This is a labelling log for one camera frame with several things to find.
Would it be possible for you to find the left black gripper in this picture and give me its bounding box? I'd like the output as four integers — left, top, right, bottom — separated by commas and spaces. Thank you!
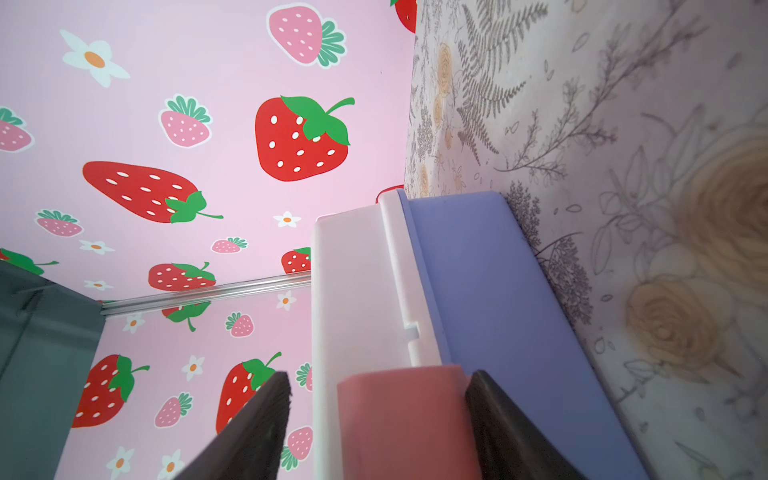
1, 263, 105, 479

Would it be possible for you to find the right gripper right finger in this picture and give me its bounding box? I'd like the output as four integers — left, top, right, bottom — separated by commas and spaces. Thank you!
465, 370, 585, 480

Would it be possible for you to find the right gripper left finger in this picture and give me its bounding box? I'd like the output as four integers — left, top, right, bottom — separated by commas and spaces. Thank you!
177, 372, 291, 480

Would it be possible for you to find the blue white plastic toolbox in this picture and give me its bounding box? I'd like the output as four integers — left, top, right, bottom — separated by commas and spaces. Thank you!
311, 190, 647, 479

